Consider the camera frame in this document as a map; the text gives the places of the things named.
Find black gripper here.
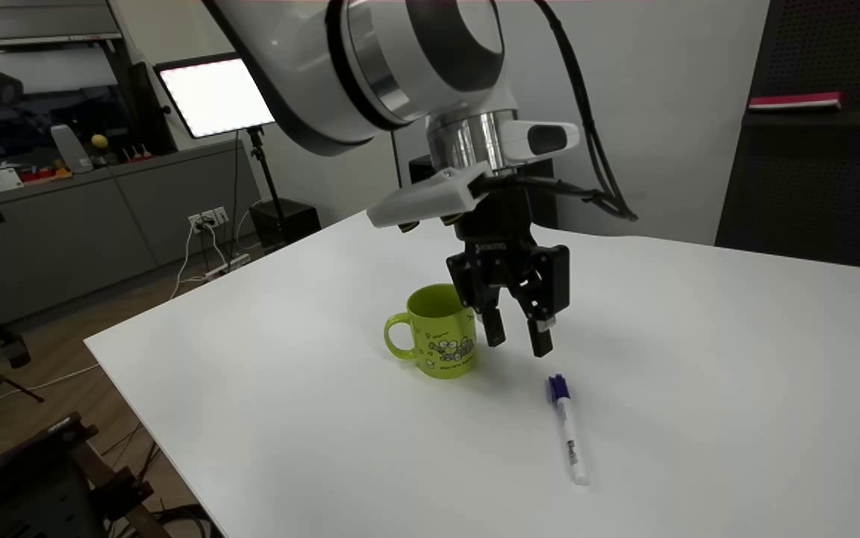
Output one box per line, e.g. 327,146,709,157
445,179,575,359

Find white marker with blue cap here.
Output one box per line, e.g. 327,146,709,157
548,371,591,489

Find lime green ceramic mug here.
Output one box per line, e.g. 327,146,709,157
384,282,481,382

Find large black box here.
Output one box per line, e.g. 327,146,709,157
406,146,561,230

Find small black box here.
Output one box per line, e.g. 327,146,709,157
249,199,327,252

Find black light stand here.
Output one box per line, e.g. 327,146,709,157
242,125,294,248

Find white power outlet strip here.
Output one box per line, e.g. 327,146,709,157
185,203,234,233

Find dark shelf unit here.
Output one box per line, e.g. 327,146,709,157
714,0,860,276

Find pink book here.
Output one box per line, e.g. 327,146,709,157
748,91,849,113

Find rectangular LED light panel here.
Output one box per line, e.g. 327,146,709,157
154,55,281,143

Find grey low cabinet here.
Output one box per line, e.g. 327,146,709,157
0,134,263,348

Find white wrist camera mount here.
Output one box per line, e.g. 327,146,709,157
366,166,496,233

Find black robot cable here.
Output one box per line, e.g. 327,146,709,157
478,0,643,224

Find white power cable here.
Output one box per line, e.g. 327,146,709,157
170,220,255,299

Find grey wall cabinet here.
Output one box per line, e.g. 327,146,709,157
0,0,119,49

